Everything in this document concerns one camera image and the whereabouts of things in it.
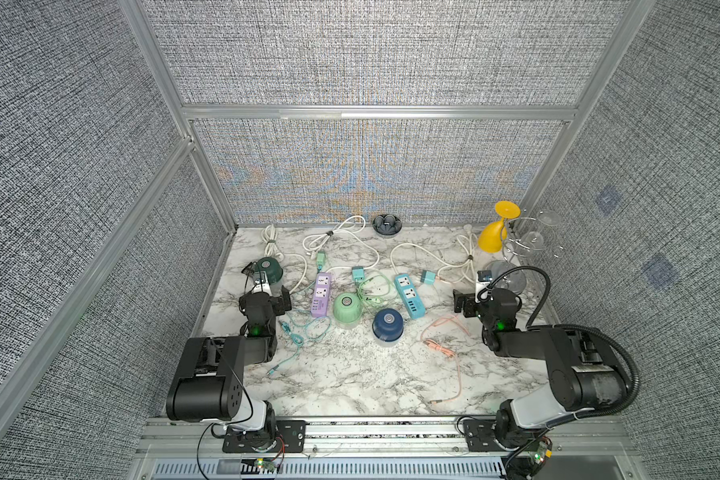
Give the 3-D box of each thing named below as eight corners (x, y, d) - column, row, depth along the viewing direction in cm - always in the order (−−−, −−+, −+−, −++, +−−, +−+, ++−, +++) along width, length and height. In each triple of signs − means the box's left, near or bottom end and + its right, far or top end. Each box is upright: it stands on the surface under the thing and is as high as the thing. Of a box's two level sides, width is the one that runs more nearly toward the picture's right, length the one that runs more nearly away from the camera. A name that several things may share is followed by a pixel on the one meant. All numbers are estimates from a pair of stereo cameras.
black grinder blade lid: (372, 236, 116) (373, 231, 114) (372, 219, 122) (372, 214, 120) (402, 236, 116) (403, 231, 114) (400, 219, 122) (400, 214, 120)
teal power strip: (412, 320, 96) (413, 316, 94) (392, 280, 106) (392, 275, 103) (426, 315, 97) (428, 311, 95) (405, 276, 107) (406, 271, 104)
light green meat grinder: (334, 328, 94) (331, 311, 85) (340, 308, 98) (338, 290, 90) (355, 333, 93) (355, 316, 84) (361, 313, 97) (361, 295, 89)
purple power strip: (311, 316, 97) (310, 311, 94) (316, 277, 106) (315, 272, 104) (329, 316, 97) (328, 311, 94) (332, 277, 106) (331, 272, 104)
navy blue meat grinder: (372, 348, 90) (374, 332, 81) (372, 326, 95) (373, 308, 86) (400, 348, 90) (404, 332, 81) (398, 326, 95) (402, 308, 86)
